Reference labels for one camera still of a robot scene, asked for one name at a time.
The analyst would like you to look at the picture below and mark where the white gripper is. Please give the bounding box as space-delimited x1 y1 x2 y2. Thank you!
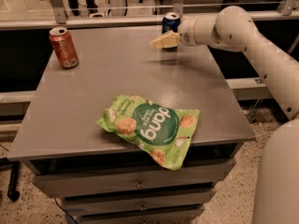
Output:
149 15 219 49

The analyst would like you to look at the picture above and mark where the blue pepsi can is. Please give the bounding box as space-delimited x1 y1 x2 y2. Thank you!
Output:
162 12 180 51

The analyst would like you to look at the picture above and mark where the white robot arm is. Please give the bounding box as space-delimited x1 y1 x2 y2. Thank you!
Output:
150 6 299 224

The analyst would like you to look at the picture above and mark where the green rice chip bag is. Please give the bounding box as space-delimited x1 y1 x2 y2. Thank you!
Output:
96 95 200 171

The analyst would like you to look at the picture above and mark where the orange soda can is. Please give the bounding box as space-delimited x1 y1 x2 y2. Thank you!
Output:
50 27 79 69

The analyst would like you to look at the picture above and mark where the grey drawer cabinet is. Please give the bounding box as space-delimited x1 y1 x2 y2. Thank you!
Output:
9 26 254 224

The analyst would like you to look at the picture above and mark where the black stand leg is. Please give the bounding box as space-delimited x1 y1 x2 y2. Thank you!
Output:
0 158 20 202

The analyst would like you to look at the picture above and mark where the metal railing frame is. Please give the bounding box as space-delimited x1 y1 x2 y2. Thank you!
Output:
0 0 299 30

